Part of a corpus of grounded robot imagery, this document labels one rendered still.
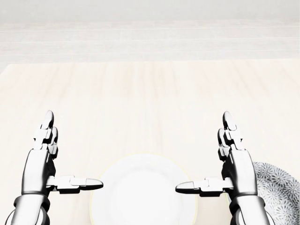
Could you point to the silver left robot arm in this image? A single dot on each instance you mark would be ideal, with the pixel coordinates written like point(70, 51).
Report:
point(25, 209)

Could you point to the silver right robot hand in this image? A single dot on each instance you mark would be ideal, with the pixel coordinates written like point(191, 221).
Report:
point(241, 173)

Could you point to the white round plate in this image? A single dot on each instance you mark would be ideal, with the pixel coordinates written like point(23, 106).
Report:
point(143, 192)

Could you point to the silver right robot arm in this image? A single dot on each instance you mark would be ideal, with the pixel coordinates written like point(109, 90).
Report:
point(248, 211)

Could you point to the black floral patterned bowl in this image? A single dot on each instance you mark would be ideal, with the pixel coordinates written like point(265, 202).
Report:
point(276, 194)

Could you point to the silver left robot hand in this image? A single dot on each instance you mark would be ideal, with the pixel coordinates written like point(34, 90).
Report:
point(35, 168)

